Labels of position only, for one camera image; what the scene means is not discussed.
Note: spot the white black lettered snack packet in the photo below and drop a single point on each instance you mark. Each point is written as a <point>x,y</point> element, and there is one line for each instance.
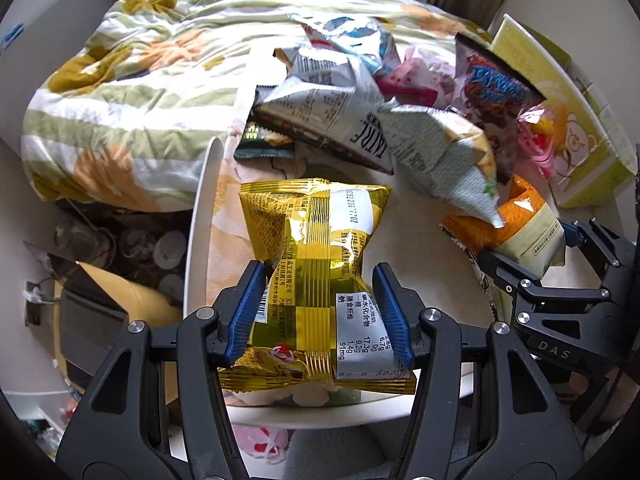
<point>320,65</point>
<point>325,120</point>

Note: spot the gold snack packet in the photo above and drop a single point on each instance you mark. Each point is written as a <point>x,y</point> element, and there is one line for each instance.
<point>320,260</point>

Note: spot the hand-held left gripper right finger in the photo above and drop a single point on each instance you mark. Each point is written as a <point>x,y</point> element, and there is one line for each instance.
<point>392,317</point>

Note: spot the floral blanket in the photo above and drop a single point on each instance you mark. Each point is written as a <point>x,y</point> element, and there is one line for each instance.
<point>150,110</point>

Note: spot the dark green snack packet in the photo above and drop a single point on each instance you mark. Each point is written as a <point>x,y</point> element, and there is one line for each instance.
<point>255,135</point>

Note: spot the grey laptop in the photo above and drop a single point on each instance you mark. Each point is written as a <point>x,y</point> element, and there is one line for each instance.
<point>85,305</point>

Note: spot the pink floral cloth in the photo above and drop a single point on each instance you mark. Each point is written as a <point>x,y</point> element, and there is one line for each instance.
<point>260,442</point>

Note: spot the dark purple snack packet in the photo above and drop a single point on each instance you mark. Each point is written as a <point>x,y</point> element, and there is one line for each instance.
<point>490,85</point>

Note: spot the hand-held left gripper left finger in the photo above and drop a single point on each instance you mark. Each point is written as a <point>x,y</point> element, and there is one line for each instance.
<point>245,310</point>

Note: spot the blue white snack packet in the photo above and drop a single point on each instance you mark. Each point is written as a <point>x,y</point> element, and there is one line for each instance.
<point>350,30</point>

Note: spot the orange snack packet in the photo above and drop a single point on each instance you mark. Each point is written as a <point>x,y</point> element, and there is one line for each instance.
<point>525,205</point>

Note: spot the clear pink candy packet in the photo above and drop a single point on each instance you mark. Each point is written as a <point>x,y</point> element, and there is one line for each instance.
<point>540,140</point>

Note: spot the pink marshmallow packet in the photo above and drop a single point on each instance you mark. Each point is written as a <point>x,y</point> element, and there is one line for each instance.
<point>415,77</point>

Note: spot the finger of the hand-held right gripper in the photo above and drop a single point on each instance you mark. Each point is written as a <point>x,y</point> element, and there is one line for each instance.
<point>510,272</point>
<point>571,234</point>

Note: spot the dark brown snack packet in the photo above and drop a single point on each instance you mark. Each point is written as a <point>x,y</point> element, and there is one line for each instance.
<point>300,137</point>

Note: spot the pale green snack packet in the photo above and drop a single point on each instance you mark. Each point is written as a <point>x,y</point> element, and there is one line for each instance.
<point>440,160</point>

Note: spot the yellow-green bear print box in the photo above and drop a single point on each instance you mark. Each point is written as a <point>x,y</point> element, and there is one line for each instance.
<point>590,160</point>

